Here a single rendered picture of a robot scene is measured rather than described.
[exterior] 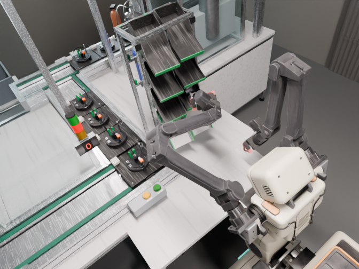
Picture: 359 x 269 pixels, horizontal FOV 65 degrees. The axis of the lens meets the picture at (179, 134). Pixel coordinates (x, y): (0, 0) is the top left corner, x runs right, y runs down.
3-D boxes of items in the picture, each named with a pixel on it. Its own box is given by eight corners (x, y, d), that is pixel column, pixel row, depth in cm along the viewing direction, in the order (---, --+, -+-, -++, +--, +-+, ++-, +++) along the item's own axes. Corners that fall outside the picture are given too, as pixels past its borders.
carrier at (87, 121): (123, 122, 193) (118, 109, 184) (92, 141, 185) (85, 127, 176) (106, 105, 207) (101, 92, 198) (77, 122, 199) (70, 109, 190)
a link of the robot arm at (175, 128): (149, 149, 104) (166, 136, 97) (142, 135, 105) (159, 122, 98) (210, 125, 137) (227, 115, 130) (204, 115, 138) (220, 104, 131)
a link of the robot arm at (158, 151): (137, 160, 98) (153, 149, 92) (145, 131, 107) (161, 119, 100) (226, 209, 116) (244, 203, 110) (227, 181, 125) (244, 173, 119)
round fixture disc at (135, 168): (154, 163, 164) (153, 160, 162) (134, 176, 159) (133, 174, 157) (141, 149, 172) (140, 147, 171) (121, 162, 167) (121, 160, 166)
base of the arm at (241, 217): (239, 234, 106) (260, 215, 110) (227, 216, 106) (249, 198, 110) (228, 231, 114) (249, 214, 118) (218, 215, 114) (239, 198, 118)
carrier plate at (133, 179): (166, 165, 164) (165, 163, 163) (132, 189, 156) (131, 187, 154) (143, 142, 178) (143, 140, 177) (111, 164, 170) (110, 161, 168)
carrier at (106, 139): (142, 141, 179) (138, 127, 170) (110, 162, 170) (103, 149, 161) (123, 122, 193) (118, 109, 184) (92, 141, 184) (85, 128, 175)
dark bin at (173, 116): (186, 115, 156) (188, 109, 149) (165, 125, 153) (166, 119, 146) (163, 76, 163) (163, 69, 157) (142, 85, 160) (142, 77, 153)
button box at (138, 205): (167, 194, 157) (165, 188, 152) (136, 217, 149) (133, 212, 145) (160, 186, 161) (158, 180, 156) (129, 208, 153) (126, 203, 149)
